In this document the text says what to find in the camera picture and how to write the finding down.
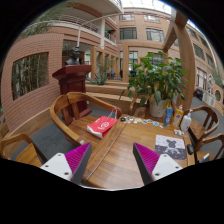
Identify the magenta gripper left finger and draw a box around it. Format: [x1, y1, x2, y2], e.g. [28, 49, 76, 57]
[40, 142, 93, 185]

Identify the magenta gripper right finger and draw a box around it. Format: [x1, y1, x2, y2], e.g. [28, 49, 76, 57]
[132, 142, 184, 186]

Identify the grey bear mouse pad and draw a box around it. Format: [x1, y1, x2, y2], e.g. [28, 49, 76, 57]
[155, 135, 187, 160]

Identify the black computer mouse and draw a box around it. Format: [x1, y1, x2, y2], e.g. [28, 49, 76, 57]
[187, 144, 194, 155]

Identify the red shopping bag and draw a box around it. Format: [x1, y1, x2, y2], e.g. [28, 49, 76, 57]
[87, 108, 118, 139]

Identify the wooden armchair with bag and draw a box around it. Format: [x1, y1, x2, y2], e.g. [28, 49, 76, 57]
[50, 92, 122, 147]

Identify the wooden chair near left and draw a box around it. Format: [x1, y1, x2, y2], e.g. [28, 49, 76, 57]
[0, 133, 49, 168]

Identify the wooden chair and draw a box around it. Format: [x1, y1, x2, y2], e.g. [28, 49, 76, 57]
[189, 106, 219, 144]
[194, 133, 224, 163]
[0, 133, 49, 168]

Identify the white plant pot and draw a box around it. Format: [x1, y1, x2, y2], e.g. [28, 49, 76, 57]
[149, 96, 176, 118]

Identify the wooden chair near right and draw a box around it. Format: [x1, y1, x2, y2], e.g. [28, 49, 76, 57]
[194, 133, 224, 163]

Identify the white pump bottle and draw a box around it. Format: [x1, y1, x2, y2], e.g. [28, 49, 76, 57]
[180, 113, 192, 131]

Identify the yellow bottle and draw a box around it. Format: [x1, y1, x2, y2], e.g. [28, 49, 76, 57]
[172, 106, 184, 127]

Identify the wooden chair far right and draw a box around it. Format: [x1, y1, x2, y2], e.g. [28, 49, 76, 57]
[189, 106, 219, 144]

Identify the small agave plant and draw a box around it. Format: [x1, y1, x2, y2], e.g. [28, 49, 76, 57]
[90, 73, 108, 85]

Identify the green potted plant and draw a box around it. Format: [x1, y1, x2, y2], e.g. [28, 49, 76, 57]
[127, 51, 188, 107]

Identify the dark bronze bust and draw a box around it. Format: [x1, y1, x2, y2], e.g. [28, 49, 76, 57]
[65, 47, 81, 66]

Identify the dark red wooden pedestal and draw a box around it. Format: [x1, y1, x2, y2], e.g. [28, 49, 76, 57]
[52, 65, 92, 125]

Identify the wooden pergola post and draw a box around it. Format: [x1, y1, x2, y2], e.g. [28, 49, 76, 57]
[162, 8, 196, 110]

